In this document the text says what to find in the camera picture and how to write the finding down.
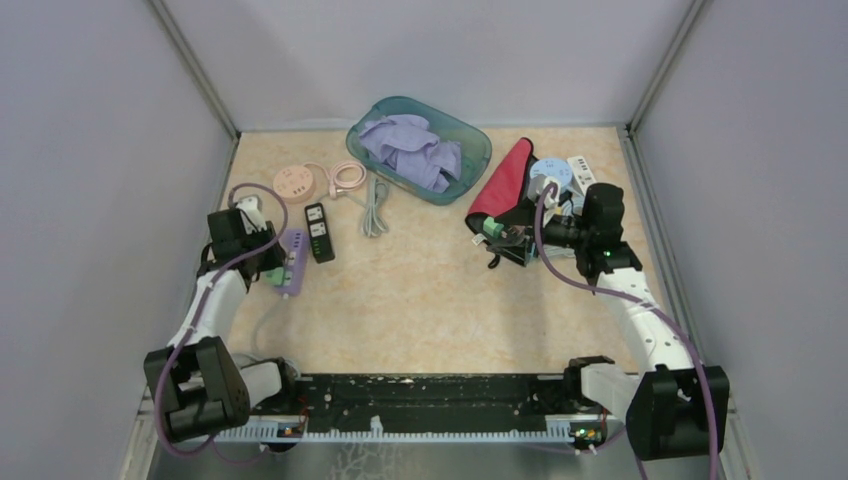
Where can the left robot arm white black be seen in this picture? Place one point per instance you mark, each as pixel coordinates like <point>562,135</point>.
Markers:
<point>197,388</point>

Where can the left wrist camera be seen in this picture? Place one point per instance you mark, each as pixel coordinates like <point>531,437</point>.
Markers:
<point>251,214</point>

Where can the teal plastic basin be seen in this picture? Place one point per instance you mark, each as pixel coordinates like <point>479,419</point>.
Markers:
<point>476,148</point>

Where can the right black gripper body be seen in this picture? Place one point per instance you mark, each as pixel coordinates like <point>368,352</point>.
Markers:
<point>564,230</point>

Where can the purple power strip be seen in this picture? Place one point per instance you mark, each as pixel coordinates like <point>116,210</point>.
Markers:
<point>295,242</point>

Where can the white power strip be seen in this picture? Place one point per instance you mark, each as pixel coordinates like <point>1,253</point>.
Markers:
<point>583,176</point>

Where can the pink round power socket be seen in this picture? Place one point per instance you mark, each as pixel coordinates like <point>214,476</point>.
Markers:
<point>294,184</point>

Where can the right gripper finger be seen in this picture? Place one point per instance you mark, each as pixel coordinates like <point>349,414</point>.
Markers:
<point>520,255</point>
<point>511,235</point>

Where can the red and grey cloth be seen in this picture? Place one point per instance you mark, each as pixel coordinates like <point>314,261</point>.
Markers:
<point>504,196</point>

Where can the purple cloth in basin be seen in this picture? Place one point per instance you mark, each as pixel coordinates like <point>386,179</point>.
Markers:
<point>405,144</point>

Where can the blue round power socket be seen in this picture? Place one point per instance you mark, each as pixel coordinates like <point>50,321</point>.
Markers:
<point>557,168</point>

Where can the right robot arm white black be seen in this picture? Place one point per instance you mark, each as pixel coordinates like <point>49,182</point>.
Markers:
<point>676,406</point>

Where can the black power strip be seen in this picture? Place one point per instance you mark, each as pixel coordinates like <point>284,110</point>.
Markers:
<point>318,232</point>

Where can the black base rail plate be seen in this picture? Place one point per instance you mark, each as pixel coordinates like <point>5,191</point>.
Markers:
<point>412,404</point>

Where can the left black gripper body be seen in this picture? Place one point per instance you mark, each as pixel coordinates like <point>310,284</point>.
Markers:
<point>269,258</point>

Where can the green plug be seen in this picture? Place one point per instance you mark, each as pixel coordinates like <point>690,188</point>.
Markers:
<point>275,277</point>
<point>492,228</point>

